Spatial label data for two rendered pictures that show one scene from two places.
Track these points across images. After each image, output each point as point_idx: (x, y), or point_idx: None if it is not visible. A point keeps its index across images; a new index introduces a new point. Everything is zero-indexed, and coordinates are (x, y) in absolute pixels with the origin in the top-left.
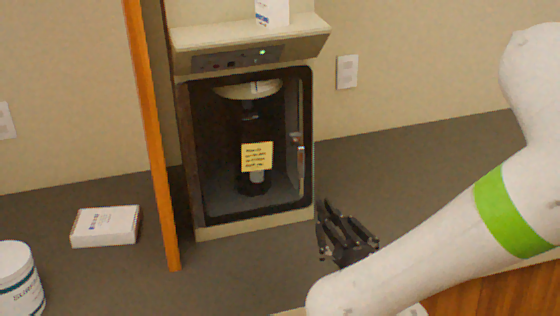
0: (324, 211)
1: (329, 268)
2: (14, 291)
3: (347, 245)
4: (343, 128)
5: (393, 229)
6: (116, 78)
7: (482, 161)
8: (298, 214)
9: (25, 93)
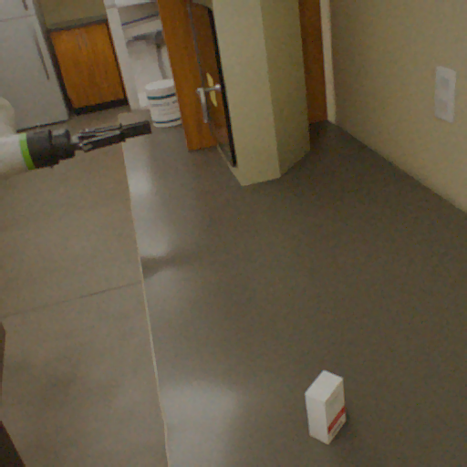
0: (129, 123)
1: (169, 199)
2: (150, 100)
3: (78, 132)
4: (441, 180)
5: (216, 225)
6: (322, 22)
7: (383, 296)
8: (236, 172)
9: None
